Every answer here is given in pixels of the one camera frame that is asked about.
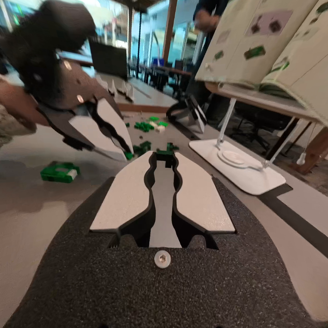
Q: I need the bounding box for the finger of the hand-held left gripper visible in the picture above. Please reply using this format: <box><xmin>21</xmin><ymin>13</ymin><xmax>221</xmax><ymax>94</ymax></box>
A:
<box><xmin>69</xmin><ymin>115</ymin><xmax>128</xmax><ymax>162</ymax></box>
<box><xmin>92</xmin><ymin>98</ymin><xmax>134</xmax><ymax>153</ymax></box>

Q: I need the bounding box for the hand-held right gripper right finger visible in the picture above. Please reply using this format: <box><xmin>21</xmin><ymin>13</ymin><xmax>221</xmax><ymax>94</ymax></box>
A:
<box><xmin>171</xmin><ymin>152</ymin><xmax>236</xmax><ymax>248</ymax></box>

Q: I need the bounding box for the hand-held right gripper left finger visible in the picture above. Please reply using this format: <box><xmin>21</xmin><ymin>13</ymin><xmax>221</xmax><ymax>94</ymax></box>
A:
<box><xmin>89</xmin><ymin>150</ymin><xmax>157</xmax><ymax>248</ymax></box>

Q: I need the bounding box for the dark green lego assembly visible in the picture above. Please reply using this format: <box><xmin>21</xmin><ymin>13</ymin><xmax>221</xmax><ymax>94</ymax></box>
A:
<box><xmin>156</xmin><ymin>143</ymin><xmax>180</xmax><ymax>169</ymax></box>

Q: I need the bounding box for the person's left forearm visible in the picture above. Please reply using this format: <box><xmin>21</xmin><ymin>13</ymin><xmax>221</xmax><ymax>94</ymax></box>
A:
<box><xmin>0</xmin><ymin>104</ymin><xmax>37</xmax><ymax>148</ymax></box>

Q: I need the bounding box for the green white tiled lego block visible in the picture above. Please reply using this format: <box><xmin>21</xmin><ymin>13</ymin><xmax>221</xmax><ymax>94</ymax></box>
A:
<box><xmin>40</xmin><ymin>161</ymin><xmax>80</xmax><ymax>184</ymax></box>

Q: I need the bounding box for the person's left hand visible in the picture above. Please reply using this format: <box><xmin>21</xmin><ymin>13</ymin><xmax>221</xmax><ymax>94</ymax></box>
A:
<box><xmin>0</xmin><ymin>83</ymin><xmax>50</xmax><ymax>129</ymax></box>

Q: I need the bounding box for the pile of bright green pieces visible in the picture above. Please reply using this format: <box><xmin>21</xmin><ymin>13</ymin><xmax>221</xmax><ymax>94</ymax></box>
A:
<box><xmin>125</xmin><ymin>116</ymin><xmax>169</xmax><ymax>133</ymax></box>

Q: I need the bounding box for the grey wood-edged table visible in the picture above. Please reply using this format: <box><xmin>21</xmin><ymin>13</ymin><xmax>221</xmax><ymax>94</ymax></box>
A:
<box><xmin>94</xmin><ymin>73</ymin><xmax>179</xmax><ymax>114</ymax></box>

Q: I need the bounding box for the brown office desk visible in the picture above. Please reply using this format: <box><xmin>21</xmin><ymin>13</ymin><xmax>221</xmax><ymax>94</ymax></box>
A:
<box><xmin>205</xmin><ymin>82</ymin><xmax>328</xmax><ymax>175</ymax></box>
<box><xmin>140</xmin><ymin>65</ymin><xmax>193</xmax><ymax>88</ymax></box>

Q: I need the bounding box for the black tripod stand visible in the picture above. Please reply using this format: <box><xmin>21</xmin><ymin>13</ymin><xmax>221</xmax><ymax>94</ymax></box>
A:
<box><xmin>136</xmin><ymin>11</ymin><xmax>143</xmax><ymax>79</ymax></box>

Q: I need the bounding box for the open instruction booklet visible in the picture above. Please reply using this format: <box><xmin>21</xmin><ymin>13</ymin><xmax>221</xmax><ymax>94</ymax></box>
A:
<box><xmin>195</xmin><ymin>0</ymin><xmax>328</xmax><ymax>124</ymax></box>

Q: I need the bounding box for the white hanging cable plug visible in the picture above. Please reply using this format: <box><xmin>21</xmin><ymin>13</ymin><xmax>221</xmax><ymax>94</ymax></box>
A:
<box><xmin>296</xmin><ymin>123</ymin><xmax>316</xmax><ymax>165</ymax></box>

